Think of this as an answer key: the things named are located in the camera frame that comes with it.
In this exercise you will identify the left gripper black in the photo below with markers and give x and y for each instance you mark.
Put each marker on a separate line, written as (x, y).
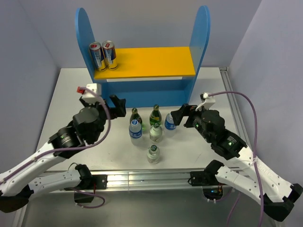
(119, 110)

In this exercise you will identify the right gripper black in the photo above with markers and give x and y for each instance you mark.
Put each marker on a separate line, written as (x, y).
(185, 109)

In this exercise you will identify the blue label water bottle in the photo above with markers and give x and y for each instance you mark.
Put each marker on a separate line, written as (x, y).
(135, 132)
(170, 127)

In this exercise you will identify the green glass bottle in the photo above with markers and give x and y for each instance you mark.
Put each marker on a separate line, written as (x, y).
(155, 116)
(135, 116)

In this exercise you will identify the clear glass bottle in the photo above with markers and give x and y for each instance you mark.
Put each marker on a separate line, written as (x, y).
(156, 133)
(153, 154)

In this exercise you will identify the clear glass bottle front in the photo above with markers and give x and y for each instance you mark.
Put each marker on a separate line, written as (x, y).
(153, 154)

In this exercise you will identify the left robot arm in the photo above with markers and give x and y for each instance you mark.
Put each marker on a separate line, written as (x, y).
(24, 182)

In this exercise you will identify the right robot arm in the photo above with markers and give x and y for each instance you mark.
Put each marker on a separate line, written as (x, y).
(275, 195)

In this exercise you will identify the yellow shelf board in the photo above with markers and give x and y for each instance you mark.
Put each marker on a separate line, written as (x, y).
(153, 62)

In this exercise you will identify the left energy drink can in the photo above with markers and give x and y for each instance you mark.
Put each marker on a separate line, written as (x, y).
(97, 56)

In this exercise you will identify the energy drink can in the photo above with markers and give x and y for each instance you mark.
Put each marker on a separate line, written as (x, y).
(110, 54)
(97, 56)

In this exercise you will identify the right energy drink can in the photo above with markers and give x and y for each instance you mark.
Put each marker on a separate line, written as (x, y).
(110, 54)

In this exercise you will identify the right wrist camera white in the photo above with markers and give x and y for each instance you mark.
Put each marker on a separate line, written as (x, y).
(206, 102)

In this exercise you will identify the blue wooden shelf frame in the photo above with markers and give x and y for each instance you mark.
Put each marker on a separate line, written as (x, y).
(145, 92)

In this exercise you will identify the aluminium rail frame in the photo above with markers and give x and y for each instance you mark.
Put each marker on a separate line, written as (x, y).
(140, 194)

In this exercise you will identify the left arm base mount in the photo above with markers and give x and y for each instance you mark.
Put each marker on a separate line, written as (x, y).
(85, 191)

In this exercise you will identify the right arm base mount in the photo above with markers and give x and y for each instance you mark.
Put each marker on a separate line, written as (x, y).
(212, 189)

